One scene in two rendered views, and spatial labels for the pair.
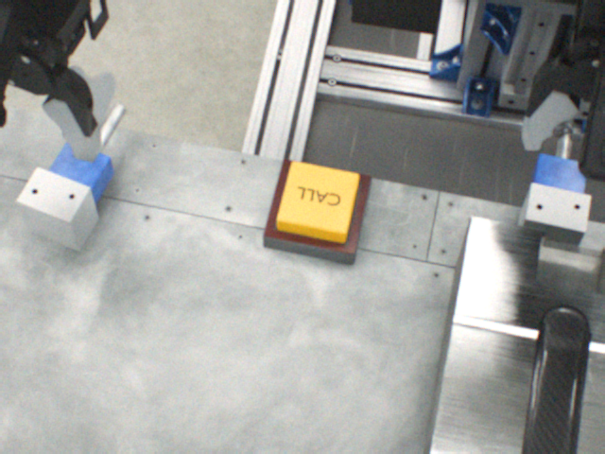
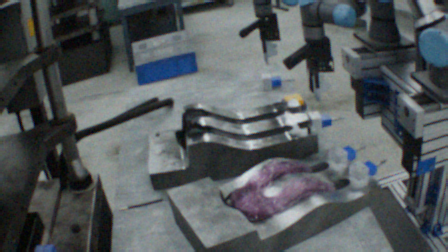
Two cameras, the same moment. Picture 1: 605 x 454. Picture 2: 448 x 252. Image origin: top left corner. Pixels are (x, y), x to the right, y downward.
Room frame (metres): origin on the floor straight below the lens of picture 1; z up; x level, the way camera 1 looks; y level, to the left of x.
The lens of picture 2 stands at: (-0.14, -1.46, 1.55)
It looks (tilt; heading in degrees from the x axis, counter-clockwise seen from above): 27 degrees down; 77
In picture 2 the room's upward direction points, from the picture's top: 9 degrees counter-clockwise
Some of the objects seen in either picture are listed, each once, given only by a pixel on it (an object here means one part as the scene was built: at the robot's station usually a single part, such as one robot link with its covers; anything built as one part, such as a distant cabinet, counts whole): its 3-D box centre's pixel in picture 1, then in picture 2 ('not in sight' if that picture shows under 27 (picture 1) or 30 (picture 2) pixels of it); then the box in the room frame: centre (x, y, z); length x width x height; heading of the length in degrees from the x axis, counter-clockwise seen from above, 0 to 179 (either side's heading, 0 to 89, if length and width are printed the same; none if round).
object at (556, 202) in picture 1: (559, 175); (327, 120); (0.52, -0.22, 0.83); 0.13 x 0.05 x 0.05; 168
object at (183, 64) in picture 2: not in sight; (164, 63); (0.41, 2.95, 0.11); 0.61 x 0.41 x 0.22; 175
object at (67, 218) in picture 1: (85, 165); (278, 81); (0.51, 0.19, 0.83); 0.13 x 0.05 x 0.05; 159
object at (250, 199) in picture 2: not in sight; (281, 184); (0.19, -0.58, 0.90); 0.26 x 0.18 x 0.08; 7
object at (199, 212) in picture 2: not in sight; (282, 199); (0.19, -0.58, 0.86); 0.50 x 0.26 x 0.11; 7
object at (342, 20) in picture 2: not in sight; (339, 13); (0.56, -0.30, 1.22); 0.11 x 0.11 x 0.08; 29
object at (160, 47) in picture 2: not in sight; (161, 47); (0.41, 2.95, 0.28); 0.61 x 0.41 x 0.15; 175
